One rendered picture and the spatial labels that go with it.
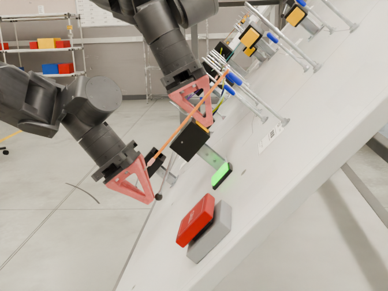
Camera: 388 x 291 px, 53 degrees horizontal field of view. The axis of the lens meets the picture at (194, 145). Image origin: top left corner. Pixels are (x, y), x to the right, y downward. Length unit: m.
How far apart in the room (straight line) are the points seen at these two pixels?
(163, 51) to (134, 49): 7.61
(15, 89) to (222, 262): 0.38
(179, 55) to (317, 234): 0.62
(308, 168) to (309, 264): 0.58
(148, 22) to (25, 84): 0.20
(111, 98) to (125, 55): 7.69
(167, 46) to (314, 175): 0.34
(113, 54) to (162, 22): 7.72
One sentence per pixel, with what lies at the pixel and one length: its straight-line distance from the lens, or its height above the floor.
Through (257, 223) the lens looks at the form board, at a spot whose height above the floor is 1.12.
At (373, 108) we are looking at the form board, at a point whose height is 1.23.
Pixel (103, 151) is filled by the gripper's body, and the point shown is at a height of 1.12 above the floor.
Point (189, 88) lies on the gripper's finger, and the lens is 0.61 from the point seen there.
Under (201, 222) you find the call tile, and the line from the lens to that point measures 0.41.
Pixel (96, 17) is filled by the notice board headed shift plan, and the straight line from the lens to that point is 8.38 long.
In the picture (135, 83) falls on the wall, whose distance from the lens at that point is 8.28.
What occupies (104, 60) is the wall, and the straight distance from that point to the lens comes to 8.39.
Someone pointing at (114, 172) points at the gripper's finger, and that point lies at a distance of 0.64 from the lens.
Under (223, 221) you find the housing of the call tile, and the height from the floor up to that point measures 1.11.
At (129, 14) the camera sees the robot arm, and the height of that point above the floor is 1.33.
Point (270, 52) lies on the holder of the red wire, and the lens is 1.17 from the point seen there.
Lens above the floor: 1.30
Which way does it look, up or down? 16 degrees down
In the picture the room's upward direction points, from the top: 2 degrees counter-clockwise
